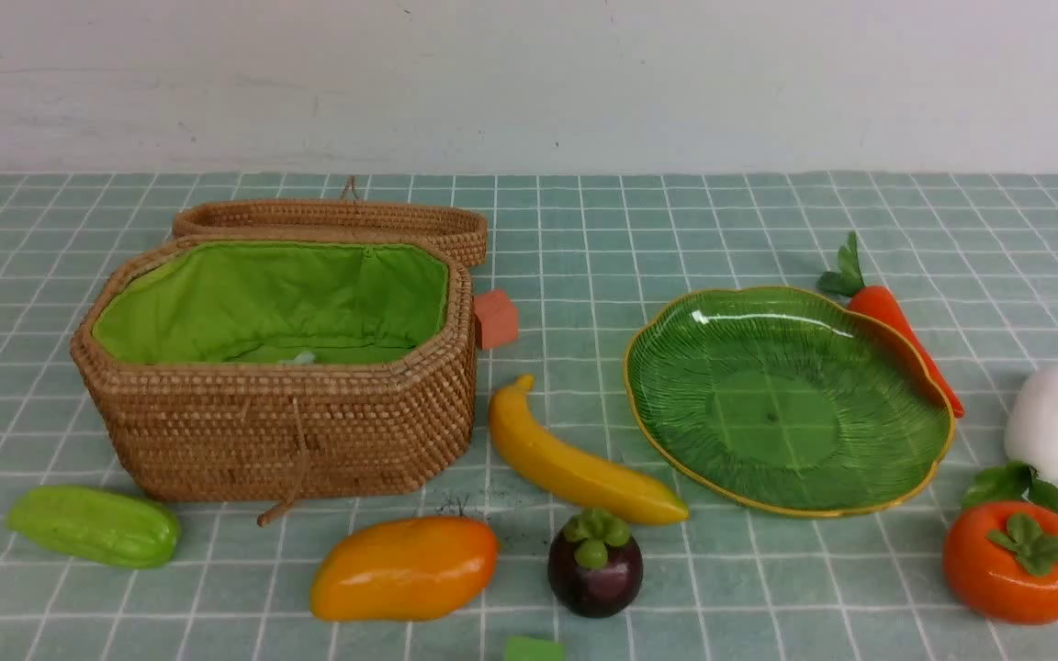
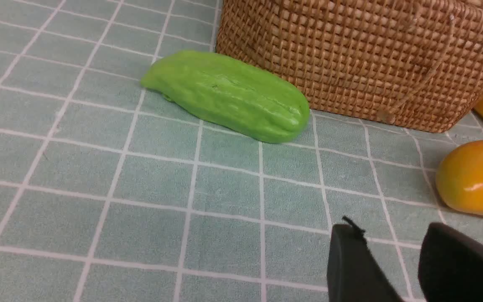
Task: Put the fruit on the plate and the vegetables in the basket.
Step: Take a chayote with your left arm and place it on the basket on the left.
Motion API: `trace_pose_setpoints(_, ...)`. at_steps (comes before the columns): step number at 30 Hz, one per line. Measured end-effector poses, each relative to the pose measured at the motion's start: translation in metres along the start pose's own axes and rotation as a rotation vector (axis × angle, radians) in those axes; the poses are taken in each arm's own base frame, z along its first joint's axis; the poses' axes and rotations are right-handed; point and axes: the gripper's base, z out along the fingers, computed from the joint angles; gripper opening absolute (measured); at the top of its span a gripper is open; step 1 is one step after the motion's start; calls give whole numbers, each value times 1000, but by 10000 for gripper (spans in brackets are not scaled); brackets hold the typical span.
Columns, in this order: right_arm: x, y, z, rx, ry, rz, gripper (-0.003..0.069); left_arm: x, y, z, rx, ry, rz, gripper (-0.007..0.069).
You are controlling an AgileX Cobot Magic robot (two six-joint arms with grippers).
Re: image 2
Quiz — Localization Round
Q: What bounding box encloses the green checkered tablecloth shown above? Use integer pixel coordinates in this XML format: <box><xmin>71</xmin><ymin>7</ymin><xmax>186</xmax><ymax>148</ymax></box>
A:
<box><xmin>0</xmin><ymin>0</ymin><xmax>483</xmax><ymax>302</ymax></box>

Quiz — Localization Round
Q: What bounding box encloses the woven wicker basket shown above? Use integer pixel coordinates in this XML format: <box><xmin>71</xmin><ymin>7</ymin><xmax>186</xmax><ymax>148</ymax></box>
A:
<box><xmin>216</xmin><ymin>0</ymin><xmax>483</xmax><ymax>133</ymax></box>

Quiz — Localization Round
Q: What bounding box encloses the green toy cucumber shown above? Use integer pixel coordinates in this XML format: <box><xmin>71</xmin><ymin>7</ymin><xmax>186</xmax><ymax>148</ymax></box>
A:
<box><xmin>140</xmin><ymin>50</ymin><xmax>310</xmax><ymax>144</ymax></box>

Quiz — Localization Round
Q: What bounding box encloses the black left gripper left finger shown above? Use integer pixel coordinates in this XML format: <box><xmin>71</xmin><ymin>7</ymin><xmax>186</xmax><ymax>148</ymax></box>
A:
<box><xmin>327</xmin><ymin>216</ymin><xmax>402</xmax><ymax>302</ymax></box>

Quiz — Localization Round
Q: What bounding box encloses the orange yellow toy mango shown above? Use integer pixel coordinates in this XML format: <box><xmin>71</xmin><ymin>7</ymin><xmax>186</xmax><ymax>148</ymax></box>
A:
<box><xmin>436</xmin><ymin>140</ymin><xmax>483</xmax><ymax>216</ymax></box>

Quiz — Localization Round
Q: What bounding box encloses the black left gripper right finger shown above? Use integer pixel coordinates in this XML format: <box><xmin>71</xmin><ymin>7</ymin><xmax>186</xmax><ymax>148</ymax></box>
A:
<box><xmin>418</xmin><ymin>222</ymin><xmax>483</xmax><ymax>302</ymax></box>

